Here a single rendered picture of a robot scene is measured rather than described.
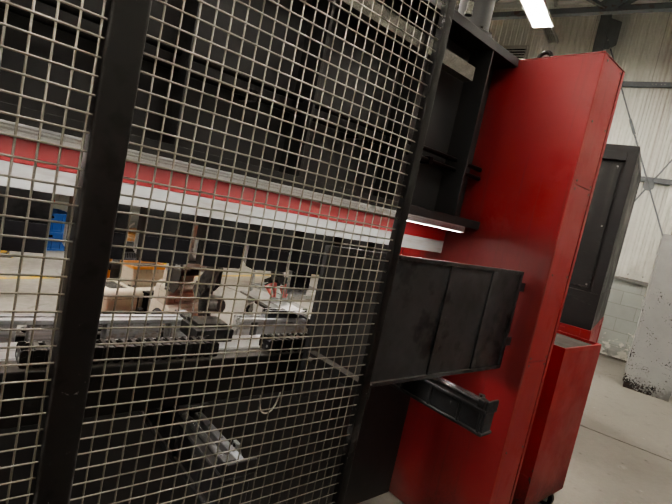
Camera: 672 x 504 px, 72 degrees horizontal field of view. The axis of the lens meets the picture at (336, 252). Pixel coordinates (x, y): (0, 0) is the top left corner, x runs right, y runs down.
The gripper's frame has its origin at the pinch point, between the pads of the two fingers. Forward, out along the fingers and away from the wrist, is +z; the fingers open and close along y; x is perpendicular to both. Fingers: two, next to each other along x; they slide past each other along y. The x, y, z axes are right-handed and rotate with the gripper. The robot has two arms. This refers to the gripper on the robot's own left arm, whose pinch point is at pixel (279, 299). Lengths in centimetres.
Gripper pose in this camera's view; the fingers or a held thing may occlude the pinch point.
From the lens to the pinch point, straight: 200.7
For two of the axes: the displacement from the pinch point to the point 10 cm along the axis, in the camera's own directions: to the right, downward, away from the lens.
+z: 1.0, 9.6, -2.6
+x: -6.6, 2.6, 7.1
